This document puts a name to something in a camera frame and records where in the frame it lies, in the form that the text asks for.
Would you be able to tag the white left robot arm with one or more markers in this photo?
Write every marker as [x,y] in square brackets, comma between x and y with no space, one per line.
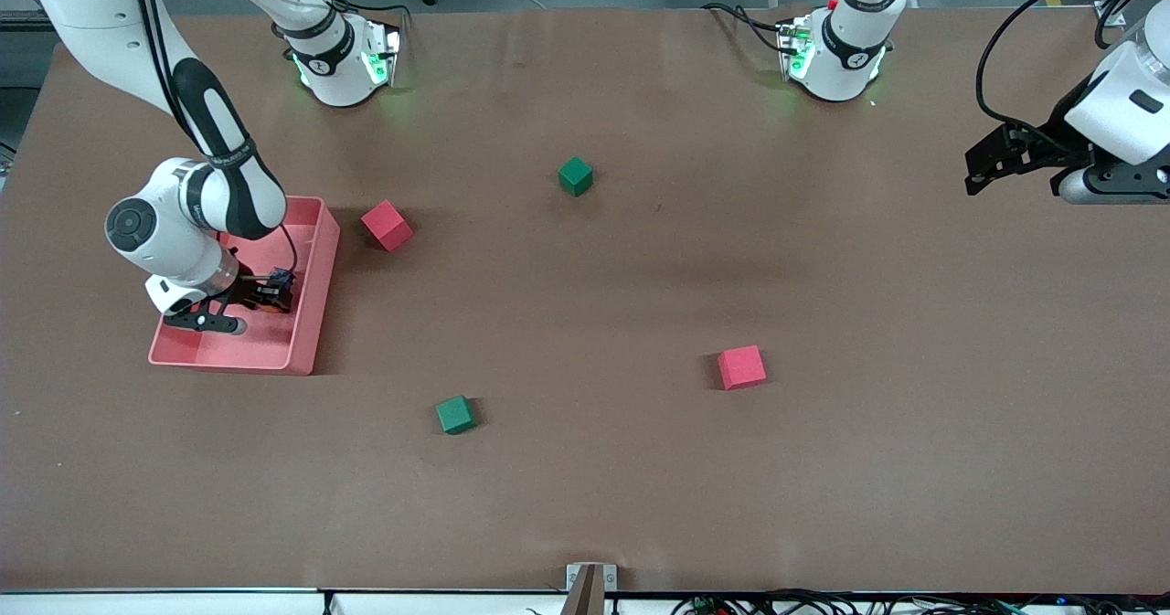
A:
[845,48]

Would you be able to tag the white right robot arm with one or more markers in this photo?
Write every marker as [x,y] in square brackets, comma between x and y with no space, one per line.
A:
[91,12]

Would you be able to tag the pink plastic bin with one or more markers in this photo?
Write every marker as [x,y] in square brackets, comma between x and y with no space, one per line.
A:
[265,350]

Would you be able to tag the pink-red cube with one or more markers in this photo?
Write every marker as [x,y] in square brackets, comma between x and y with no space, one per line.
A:
[742,368]
[387,227]

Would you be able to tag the green cube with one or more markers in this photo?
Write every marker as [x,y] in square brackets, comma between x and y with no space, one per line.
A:
[576,176]
[455,416]

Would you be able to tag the brown table cover sheet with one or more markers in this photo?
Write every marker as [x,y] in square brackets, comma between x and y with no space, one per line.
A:
[585,469]

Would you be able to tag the white table edge rail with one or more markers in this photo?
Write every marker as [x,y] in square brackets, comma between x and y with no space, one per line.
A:
[183,604]

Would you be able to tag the metal mounting bracket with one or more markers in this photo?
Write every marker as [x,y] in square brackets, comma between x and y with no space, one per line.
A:
[611,578]

